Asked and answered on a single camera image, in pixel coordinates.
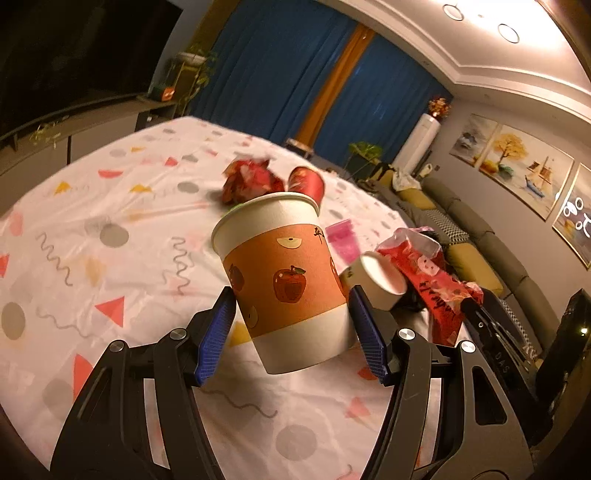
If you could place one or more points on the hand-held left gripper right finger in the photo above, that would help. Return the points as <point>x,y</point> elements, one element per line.
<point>369,337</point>

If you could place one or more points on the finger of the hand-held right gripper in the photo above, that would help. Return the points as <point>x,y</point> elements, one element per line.
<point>501,355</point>
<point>510,325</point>

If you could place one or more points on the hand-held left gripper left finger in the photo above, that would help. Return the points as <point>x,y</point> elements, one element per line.
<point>217,337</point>

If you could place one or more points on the red snack packet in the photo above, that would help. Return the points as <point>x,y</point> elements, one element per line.
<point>434,286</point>

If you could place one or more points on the apple print paper cup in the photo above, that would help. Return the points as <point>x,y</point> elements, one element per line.
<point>286,277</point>

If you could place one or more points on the pink plastic bag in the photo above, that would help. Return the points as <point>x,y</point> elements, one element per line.
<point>344,240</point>

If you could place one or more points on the plain white paper cup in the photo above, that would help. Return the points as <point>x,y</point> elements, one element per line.
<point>378,281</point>

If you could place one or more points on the grey sofa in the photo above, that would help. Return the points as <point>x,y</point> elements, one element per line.
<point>517,258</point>

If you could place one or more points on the large yellow pillow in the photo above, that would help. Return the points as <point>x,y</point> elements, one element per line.
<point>475,267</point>

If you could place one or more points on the small checkered pillow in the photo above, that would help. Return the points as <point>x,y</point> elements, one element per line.
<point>450,228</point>

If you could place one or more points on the purple abstract painting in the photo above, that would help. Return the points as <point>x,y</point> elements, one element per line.
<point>575,217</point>

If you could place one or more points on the small yellow pillow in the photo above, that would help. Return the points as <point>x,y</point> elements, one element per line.
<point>418,198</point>

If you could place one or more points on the tree and sailboat painting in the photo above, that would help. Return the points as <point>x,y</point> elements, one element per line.
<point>526,170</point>

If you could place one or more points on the white cloth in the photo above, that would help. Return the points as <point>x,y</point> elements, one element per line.
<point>406,181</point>

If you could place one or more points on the crumpled red wrapper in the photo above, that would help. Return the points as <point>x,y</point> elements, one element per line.
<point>251,180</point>

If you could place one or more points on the white patterned tablecloth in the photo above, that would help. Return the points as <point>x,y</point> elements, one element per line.
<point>115,207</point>

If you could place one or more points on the small white object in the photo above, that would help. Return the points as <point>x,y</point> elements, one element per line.
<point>427,170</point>

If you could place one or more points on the green potted plant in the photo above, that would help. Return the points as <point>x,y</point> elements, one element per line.
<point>364,154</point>

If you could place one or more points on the small landscape painting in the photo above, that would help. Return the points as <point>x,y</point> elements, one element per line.
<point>473,138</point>

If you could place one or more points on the white standing air conditioner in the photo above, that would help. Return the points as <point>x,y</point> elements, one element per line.
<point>415,145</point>

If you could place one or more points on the orange artificial flowers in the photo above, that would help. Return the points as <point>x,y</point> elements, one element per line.
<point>438,108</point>

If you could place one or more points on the blue curtain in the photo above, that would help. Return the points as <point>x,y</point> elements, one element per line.
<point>383,101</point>
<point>268,64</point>

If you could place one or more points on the small orange toy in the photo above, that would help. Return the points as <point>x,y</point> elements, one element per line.
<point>164,92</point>

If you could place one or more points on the orange curtain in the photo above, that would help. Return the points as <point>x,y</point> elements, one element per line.
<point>334,87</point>

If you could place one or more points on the grey television cabinet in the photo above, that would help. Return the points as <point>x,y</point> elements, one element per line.
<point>37,157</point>

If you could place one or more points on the tall potted plant on stand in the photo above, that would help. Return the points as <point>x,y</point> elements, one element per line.
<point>196,60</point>

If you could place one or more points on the round ceiling light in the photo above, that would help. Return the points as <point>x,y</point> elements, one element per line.
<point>508,33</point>
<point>453,12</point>

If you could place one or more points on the black television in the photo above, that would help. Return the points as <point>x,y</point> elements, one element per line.
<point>69,55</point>

